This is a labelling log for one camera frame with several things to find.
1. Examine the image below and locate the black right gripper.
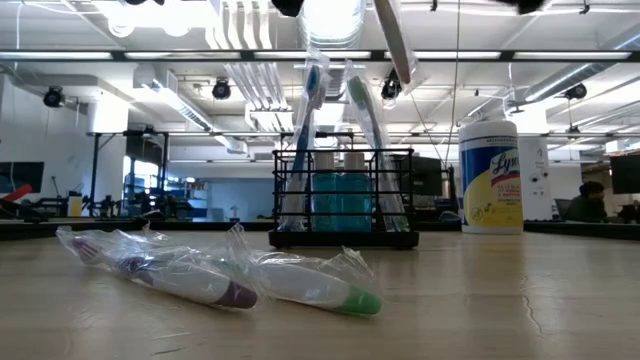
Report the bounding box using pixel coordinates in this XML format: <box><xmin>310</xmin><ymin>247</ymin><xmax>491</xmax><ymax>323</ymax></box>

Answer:
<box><xmin>494</xmin><ymin>0</ymin><xmax>547</xmax><ymax>16</ymax></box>

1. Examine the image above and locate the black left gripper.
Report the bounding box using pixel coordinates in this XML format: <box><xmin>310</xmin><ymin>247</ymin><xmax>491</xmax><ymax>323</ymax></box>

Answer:
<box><xmin>271</xmin><ymin>0</ymin><xmax>306</xmax><ymax>18</ymax></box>

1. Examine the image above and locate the blue toothbrush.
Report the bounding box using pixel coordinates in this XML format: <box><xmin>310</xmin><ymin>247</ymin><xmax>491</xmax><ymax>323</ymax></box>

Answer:
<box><xmin>278</xmin><ymin>47</ymin><xmax>332</xmax><ymax>232</ymax></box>

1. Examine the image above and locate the orange toothbrush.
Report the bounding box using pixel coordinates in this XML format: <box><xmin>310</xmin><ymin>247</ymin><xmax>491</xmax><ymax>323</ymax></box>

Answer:
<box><xmin>372</xmin><ymin>0</ymin><xmax>419</xmax><ymax>96</ymax></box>

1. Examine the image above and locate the green toothbrush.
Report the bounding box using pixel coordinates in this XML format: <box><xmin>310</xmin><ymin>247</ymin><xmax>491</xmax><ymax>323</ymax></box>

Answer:
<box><xmin>343</xmin><ymin>59</ymin><xmax>409</xmax><ymax>233</ymax></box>
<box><xmin>219</xmin><ymin>223</ymin><xmax>386</xmax><ymax>317</ymax></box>

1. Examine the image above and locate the blue mouthwash bottle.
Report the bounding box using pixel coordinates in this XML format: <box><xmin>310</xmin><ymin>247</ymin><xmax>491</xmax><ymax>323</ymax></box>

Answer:
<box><xmin>340</xmin><ymin>152</ymin><xmax>374</xmax><ymax>233</ymax></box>
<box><xmin>312</xmin><ymin>152</ymin><xmax>342</xmax><ymax>233</ymax></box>

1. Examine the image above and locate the purple toothbrush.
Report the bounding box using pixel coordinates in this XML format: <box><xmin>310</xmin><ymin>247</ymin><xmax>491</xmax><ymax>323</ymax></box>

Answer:
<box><xmin>55</xmin><ymin>224</ymin><xmax>261</xmax><ymax>310</ymax></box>

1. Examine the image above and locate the white round column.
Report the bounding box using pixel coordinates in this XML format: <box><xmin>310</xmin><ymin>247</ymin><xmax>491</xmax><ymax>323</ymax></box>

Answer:
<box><xmin>517</xmin><ymin>135</ymin><xmax>555</xmax><ymax>222</ymax></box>

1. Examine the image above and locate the disinfecting wipes canister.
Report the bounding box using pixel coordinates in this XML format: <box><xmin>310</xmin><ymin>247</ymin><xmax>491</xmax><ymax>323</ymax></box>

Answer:
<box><xmin>458</xmin><ymin>118</ymin><xmax>525</xmax><ymax>235</ymax></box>

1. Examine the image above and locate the black desk monitor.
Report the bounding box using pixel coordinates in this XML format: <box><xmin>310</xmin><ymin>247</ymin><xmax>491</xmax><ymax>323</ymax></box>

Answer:
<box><xmin>609</xmin><ymin>153</ymin><xmax>640</xmax><ymax>195</ymax></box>

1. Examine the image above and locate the person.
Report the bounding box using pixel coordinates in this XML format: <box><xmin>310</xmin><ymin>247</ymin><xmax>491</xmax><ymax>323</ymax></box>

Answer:
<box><xmin>563</xmin><ymin>180</ymin><xmax>610</xmax><ymax>224</ymax></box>

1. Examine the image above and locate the red object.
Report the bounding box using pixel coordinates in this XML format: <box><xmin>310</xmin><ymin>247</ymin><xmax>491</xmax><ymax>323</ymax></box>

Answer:
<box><xmin>0</xmin><ymin>183</ymin><xmax>34</xmax><ymax>204</ymax></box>

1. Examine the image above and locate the silver ceiling air duct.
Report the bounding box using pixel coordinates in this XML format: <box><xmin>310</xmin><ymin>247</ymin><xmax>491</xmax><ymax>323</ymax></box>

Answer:
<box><xmin>298</xmin><ymin>0</ymin><xmax>367</xmax><ymax>50</ymax></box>

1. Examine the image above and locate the black ceiling camera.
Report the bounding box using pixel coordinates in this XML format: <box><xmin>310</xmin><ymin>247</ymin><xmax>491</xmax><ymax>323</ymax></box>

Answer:
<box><xmin>43</xmin><ymin>85</ymin><xmax>66</xmax><ymax>109</ymax></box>
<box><xmin>211</xmin><ymin>78</ymin><xmax>232</xmax><ymax>101</ymax></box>
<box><xmin>564</xmin><ymin>82</ymin><xmax>589</xmax><ymax>101</ymax></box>
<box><xmin>380</xmin><ymin>68</ymin><xmax>403</xmax><ymax>101</ymax></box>

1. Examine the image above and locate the black overhead frame bar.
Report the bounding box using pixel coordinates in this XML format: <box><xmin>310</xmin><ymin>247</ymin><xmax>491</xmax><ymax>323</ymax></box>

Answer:
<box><xmin>0</xmin><ymin>48</ymin><xmax>640</xmax><ymax>64</ymax></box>

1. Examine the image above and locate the black wire caddy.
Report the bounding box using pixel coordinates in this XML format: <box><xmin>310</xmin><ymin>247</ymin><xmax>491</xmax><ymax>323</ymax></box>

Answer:
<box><xmin>268</xmin><ymin>148</ymin><xmax>420</xmax><ymax>250</ymax></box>

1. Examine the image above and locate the black room rack frame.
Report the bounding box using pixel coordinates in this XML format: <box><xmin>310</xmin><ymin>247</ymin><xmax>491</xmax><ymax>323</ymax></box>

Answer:
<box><xmin>87</xmin><ymin>129</ymin><xmax>171</xmax><ymax>217</ymax></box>

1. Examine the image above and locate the black wall monitor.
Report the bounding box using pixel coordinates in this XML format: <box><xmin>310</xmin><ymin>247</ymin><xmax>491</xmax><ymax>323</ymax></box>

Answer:
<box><xmin>0</xmin><ymin>161</ymin><xmax>45</xmax><ymax>194</ymax></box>

